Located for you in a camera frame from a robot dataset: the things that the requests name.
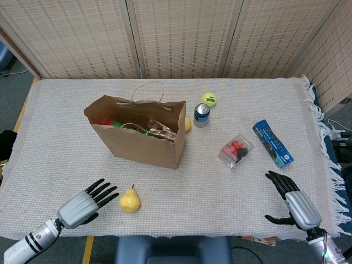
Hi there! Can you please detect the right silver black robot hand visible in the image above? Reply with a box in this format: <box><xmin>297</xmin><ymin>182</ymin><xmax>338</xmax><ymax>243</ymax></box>
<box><xmin>265</xmin><ymin>170</ymin><xmax>323</xmax><ymax>230</ymax></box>

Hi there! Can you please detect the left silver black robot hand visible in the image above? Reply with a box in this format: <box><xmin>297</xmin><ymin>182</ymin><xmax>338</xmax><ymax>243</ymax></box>
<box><xmin>57</xmin><ymin>178</ymin><xmax>120</xmax><ymax>229</ymax></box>

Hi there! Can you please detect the yellow pear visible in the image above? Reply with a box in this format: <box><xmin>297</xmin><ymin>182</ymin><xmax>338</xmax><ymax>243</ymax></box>
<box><xmin>118</xmin><ymin>184</ymin><xmax>140</xmax><ymax>213</ymax></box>

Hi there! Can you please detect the green canister with red lid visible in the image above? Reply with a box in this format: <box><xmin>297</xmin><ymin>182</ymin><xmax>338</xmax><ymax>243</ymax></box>
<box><xmin>106</xmin><ymin>118</ymin><xmax>151</xmax><ymax>136</ymax></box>

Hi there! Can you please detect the shiny snack packet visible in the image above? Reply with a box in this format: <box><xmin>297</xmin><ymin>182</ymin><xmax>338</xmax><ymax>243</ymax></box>
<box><xmin>147</xmin><ymin>118</ymin><xmax>177</xmax><ymax>142</ymax></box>

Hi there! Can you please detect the brown paper bag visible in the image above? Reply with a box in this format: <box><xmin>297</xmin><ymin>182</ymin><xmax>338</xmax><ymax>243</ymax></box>
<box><xmin>84</xmin><ymin>81</ymin><xmax>187</xmax><ymax>170</ymax></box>

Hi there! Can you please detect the blue silver drink can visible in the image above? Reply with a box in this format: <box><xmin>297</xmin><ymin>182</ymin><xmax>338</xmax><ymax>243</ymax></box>
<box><xmin>193</xmin><ymin>103</ymin><xmax>211</xmax><ymax>128</ymax></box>

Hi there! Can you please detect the orange white carton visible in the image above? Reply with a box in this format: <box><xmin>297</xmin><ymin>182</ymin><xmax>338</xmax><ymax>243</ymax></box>
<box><xmin>241</xmin><ymin>235</ymin><xmax>277</xmax><ymax>247</ymax></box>

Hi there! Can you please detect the blue cookie box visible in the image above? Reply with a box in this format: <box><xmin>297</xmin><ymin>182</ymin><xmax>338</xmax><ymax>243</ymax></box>
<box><xmin>252</xmin><ymin>119</ymin><xmax>294</xmax><ymax>169</ymax></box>

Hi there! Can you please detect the white power strip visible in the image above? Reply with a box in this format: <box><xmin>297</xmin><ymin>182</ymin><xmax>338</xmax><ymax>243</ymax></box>
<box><xmin>327</xmin><ymin>119</ymin><xmax>352</xmax><ymax>141</ymax></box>

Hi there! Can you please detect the clear box with red pieces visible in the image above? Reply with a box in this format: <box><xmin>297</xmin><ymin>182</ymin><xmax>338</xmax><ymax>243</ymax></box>
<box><xmin>218</xmin><ymin>134</ymin><xmax>255</xmax><ymax>170</ymax></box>

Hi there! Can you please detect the blue chair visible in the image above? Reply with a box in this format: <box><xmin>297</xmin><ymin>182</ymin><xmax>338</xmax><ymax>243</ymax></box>
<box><xmin>114</xmin><ymin>235</ymin><xmax>233</xmax><ymax>264</ymax></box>

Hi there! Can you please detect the white woven table cloth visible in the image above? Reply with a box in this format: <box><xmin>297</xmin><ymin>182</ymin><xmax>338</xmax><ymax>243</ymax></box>
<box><xmin>0</xmin><ymin>76</ymin><xmax>344</xmax><ymax>239</ymax></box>

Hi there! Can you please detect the yellow-green tennis ball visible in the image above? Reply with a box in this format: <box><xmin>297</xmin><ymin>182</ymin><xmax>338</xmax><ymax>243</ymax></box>
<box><xmin>201</xmin><ymin>92</ymin><xmax>217</xmax><ymax>107</ymax></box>

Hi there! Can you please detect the beige woven folding screen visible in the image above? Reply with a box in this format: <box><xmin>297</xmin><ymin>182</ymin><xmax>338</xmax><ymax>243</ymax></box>
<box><xmin>0</xmin><ymin>0</ymin><xmax>352</xmax><ymax>111</ymax></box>

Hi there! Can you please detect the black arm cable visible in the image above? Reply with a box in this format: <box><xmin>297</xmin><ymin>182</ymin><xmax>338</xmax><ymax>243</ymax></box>
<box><xmin>53</xmin><ymin>219</ymin><xmax>63</xmax><ymax>240</ymax></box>

